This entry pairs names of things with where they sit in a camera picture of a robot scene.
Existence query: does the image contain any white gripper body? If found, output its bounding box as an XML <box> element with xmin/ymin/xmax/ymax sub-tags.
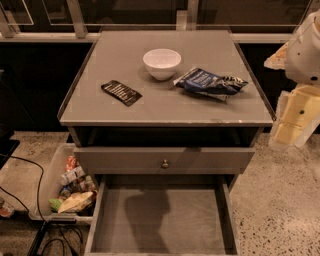
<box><xmin>264</xmin><ymin>43</ymin><xmax>288</xmax><ymax>70</ymax></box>

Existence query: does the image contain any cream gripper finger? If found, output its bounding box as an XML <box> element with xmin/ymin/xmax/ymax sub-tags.
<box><xmin>269</xmin><ymin>84</ymin><xmax>320</xmax><ymax>149</ymax></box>

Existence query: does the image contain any blue chip bag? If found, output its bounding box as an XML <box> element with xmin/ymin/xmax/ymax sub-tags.
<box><xmin>173</xmin><ymin>68</ymin><xmax>248</xmax><ymax>101</ymax></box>

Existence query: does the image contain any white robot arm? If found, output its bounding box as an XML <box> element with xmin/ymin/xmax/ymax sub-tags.
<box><xmin>264</xmin><ymin>10</ymin><xmax>320</xmax><ymax>150</ymax></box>

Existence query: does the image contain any grey drawer cabinet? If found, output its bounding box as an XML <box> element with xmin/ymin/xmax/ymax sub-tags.
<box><xmin>56</xmin><ymin>27</ymin><xmax>277</xmax><ymax>256</ymax></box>

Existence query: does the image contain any round metal drawer knob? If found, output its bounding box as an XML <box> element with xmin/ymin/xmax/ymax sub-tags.
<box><xmin>161</xmin><ymin>159</ymin><xmax>169</xmax><ymax>169</ymax></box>

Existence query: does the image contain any open grey middle drawer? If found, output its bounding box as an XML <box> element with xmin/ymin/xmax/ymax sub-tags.
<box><xmin>84</xmin><ymin>175</ymin><xmax>241</xmax><ymax>256</ymax></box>

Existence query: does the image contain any closed grey top drawer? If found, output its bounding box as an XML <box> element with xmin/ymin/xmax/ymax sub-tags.
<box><xmin>74</xmin><ymin>147</ymin><xmax>254</xmax><ymax>175</ymax></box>

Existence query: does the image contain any yellow snack bag in bin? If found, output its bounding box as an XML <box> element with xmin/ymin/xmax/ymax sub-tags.
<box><xmin>58</xmin><ymin>191</ymin><xmax>94</xmax><ymax>213</ymax></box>

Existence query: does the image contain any white ceramic bowl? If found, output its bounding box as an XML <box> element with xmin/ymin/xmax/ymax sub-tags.
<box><xmin>143</xmin><ymin>48</ymin><xmax>182</xmax><ymax>81</ymax></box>

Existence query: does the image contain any black snack packet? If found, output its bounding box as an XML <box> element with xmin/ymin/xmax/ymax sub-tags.
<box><xmin>101</xmin><ymin>80</ymin><xmax>142</xmax><ymax>107</ymax></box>

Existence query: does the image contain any metal window railing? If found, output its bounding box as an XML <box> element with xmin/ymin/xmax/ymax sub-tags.
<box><xmin>0</xmin><ymin>0</ymin><xmax>320</xmax><ymax>44</ymax></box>

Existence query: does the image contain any red can in bin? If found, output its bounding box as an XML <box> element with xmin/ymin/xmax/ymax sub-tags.
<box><xmin>65</xmin><ymin>156</ymin><xmax>78</xmax><ymax>172</ymax></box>

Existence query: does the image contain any white carton in bin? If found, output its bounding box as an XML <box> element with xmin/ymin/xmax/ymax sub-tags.
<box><xmin>60</xmin><ymin>166</ymin><xmax>85</xmax><ymax>186</ymax></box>

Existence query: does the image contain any clear plastic storage bin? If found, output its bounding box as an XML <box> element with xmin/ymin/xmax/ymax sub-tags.
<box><xmin>29</xmin><ymin>143</ymin><xmax>94</xmax><ymax>225</ymax></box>

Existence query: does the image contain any dark furniture at left edge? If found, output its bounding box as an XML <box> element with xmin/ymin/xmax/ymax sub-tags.
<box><xmin>0</xmin><ymin>68</ymin><xmax>19</xmax><ymax>169</ymax></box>

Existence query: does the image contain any red white object on floor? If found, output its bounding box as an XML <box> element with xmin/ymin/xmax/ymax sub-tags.
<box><xmin>0</xmin><ymin>200</ymin><xmax>15</xmax><ymax>218</ymax></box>

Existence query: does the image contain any black cable on floor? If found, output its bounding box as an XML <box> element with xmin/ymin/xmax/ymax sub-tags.
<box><xmin>0</xmin><ymin>154</ymin><xmax>84</xmax><ymax>256</ymax></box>

